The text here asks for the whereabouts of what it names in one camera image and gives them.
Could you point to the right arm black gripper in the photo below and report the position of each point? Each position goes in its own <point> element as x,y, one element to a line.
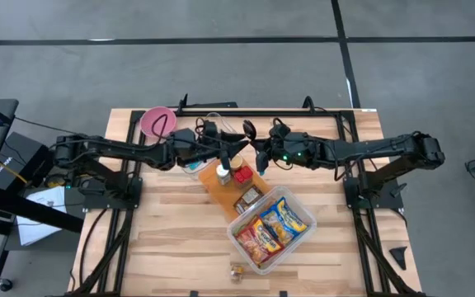
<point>287,144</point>

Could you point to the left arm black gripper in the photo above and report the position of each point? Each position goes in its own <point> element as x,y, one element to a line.
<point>204,147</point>

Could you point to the red-capped jar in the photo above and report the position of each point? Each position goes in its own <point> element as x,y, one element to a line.
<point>243,175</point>

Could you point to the white-lidded spice jar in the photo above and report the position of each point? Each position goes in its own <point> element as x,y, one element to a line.
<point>223,177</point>

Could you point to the blue Maruchan ramen pack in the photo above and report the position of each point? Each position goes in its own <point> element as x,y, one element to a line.
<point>283,220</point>

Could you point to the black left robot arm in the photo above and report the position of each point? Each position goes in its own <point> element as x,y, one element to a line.
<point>114,146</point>

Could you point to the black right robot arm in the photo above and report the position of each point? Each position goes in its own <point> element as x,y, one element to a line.
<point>386,146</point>

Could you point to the small clear plastic container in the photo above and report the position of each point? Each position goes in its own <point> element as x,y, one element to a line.
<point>226,123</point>

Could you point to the orange flat mat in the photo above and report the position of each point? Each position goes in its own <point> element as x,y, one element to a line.
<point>225,194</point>

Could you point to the brown seasoning packet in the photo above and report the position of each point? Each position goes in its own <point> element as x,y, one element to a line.
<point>248,199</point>

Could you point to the large clear plastic container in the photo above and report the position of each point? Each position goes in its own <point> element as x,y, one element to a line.
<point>297,202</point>

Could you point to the pink plastic bowl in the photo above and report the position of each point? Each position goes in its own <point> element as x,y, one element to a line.
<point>151,119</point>

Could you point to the small cork-stoppered glass jar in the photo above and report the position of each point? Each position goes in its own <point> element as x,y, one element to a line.
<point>237,273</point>

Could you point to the white paper sheet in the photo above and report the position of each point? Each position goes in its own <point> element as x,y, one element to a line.
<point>39,222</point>

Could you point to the black box white lettering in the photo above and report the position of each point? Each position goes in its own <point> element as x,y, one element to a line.
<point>23,152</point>

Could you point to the black desk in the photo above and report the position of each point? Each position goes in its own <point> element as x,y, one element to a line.
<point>8,109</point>

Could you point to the black caster wheel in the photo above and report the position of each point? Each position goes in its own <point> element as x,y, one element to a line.
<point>4,284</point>

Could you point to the black aluminium table frame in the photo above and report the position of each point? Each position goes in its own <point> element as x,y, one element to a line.
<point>295,113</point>

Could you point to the black upright frame bracket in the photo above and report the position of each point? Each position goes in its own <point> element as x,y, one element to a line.
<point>308,105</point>
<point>184,105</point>

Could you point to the black triangular bracket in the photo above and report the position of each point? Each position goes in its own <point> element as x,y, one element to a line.
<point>399,255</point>

